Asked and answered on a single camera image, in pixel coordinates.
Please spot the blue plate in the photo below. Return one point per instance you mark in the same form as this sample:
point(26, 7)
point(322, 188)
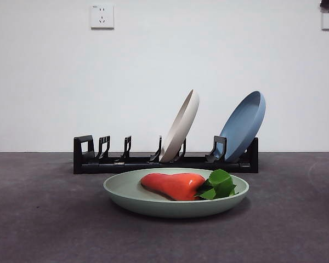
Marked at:
point(241, 128)

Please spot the green plate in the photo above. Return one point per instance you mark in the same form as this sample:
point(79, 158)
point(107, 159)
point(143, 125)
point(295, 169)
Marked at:
point(131, 201)

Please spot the black plate rack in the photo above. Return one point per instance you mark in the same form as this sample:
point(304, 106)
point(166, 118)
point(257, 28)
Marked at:
point(98, 167)

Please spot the beige plate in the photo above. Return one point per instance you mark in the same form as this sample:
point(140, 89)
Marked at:
point(181, 128)

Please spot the orange carrot with green leaves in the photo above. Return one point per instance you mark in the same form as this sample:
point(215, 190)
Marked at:
point(172, 185)

